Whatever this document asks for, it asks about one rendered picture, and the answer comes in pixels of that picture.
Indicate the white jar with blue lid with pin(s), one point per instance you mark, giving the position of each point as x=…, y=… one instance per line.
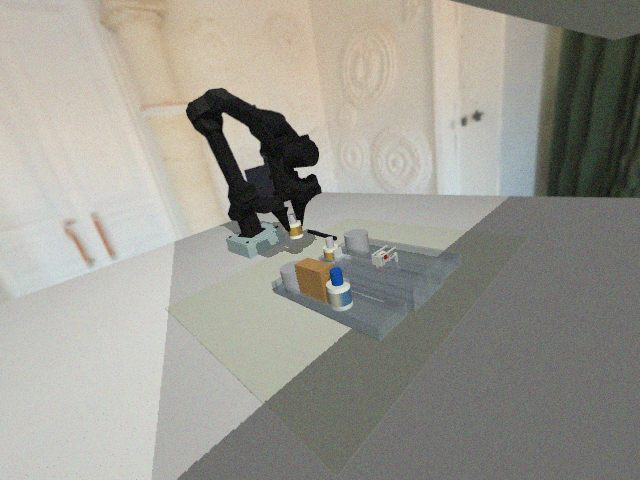
x=339, y=290

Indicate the tan rectangular block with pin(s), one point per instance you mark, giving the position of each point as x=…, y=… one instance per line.
x=312, y=277

